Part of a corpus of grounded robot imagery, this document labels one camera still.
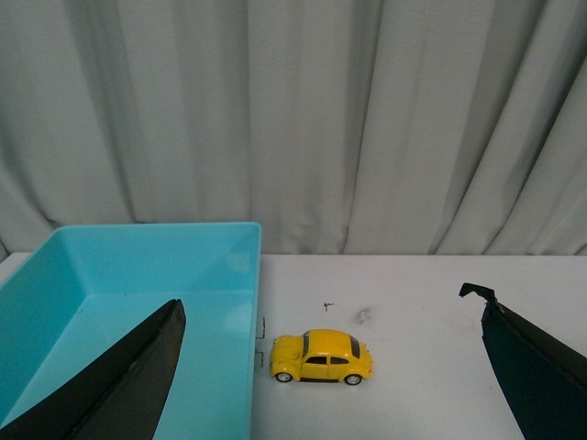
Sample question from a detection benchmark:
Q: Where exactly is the yellow beetle toy car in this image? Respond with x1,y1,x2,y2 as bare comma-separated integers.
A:
270,329,373,386

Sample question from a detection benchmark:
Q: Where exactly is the grey pleated curtain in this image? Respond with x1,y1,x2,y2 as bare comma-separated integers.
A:
1,1,586,256

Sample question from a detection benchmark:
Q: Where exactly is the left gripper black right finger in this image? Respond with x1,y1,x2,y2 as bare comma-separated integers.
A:
460,282,586,439

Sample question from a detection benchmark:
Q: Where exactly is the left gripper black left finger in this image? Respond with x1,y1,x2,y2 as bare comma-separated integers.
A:
1,299,186,439

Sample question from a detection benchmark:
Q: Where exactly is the turquoise plastic storage bin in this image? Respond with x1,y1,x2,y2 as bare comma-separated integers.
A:
1,223,261,439

